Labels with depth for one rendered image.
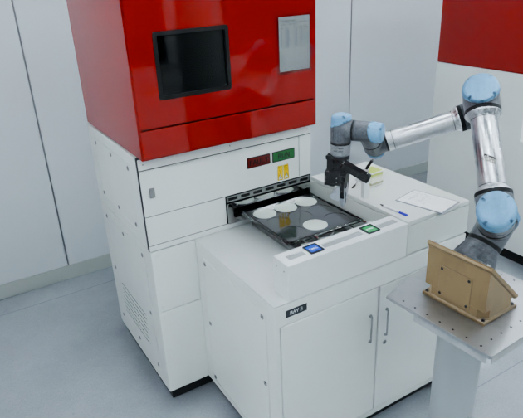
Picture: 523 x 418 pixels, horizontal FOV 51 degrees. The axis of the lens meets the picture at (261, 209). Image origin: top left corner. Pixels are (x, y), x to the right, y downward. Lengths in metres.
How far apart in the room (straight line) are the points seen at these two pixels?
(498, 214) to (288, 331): 0.79
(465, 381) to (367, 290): 0.46
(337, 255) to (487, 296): 0.50
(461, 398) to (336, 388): 0.47
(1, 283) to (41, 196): 0.61
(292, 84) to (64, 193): 1.88
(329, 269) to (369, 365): 0.57
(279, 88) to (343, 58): 2.23
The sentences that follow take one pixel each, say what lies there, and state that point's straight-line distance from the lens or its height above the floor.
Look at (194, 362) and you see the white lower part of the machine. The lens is 2.67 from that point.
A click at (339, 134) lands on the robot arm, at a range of 2.00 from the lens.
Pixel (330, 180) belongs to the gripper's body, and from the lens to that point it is 2.08.
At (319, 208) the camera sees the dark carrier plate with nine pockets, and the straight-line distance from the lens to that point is 2.38.
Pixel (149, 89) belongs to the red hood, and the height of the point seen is 1.49.
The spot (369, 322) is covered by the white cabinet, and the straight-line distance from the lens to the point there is 2.22.
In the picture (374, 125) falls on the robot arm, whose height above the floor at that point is 1.34.
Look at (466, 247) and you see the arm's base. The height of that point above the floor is 1.00.
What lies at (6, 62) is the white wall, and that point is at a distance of 3.47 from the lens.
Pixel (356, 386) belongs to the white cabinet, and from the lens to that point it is 2.37.
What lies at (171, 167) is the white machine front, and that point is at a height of 1.16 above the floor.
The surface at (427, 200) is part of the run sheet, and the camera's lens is 2.33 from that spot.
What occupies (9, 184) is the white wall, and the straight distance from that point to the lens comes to 3.62.
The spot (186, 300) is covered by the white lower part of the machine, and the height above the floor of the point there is 0.54.
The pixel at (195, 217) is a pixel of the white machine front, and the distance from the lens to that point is 2.31.
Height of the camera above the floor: 1.88
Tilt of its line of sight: 24 degrees down
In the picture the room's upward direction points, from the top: 3 degrees counter-clockwise
